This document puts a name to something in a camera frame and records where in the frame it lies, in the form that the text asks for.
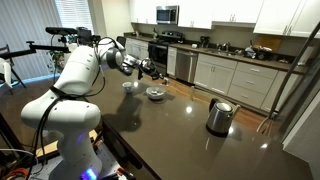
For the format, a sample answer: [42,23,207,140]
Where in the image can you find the orange cable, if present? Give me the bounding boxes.
[3,167,31,180]

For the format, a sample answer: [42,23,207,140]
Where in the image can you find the white base cabinet with drawers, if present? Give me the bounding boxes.
[193,53,303,113]

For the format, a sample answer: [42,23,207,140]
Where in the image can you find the chrome sink faucet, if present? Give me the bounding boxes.
[216,41,232,53]

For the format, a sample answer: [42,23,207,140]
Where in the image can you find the stainless steel refrigerator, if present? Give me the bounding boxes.
[256,20,320,180]

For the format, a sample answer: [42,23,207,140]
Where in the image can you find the black kitchen stove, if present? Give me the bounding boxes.
[147,30,185,77]

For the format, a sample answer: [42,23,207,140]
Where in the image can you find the white window blinds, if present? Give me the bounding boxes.
[54,0,94,31]

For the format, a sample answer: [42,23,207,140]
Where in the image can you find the black stereo camera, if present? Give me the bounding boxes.
[45,26,78,36]

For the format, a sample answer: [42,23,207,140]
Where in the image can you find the black framed white chair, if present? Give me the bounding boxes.
[0,44,27,96]

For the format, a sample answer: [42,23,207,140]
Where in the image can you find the green potted plant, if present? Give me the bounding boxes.
[46,49,68,73]

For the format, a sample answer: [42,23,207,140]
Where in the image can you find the dish rack with dishes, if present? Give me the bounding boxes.
[244,44,274,61]

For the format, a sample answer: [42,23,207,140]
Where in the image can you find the grey vertical blinds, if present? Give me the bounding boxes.
[0,0,64,83]

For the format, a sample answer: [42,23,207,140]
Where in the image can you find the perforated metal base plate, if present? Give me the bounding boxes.
[33,143,121,180]

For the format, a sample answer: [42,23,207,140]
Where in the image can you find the stainless dishwasher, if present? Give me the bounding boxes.
[175,49,199,84]

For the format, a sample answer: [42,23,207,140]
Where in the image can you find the small white cup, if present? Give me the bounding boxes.
[121,81,135,94]

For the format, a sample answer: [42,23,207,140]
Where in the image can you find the white wall cabinet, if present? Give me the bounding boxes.
[129,0,158,25]
[177,0,265,30]
[253,0,320,38]

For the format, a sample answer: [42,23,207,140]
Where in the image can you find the stainless microwave oven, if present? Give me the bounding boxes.
[155,5,180,26]

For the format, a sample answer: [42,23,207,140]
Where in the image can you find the white paper towel roll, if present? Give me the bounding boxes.
[298,44,316,66]

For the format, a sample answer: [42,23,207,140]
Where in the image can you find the black box device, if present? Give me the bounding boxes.
[75,26,102,46]

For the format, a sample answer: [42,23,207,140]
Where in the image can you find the narrow white base cabinet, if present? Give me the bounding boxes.
[166,46,178,77]

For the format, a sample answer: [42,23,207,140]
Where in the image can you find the stainless steel kettle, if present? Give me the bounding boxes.
[205,97,242,138]

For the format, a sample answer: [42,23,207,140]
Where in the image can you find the wooden cutting board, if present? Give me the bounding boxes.
[254,34,283,53]

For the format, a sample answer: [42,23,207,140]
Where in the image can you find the white bowl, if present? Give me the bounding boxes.
[145,85,167,101]

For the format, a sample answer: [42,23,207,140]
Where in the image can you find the black coffee maker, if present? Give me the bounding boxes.
[199,35,211,49]

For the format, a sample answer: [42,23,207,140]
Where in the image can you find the black cable bundle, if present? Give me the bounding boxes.
[28,36,119,180]

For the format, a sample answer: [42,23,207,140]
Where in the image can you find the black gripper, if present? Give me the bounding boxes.
[139,58,164,82]

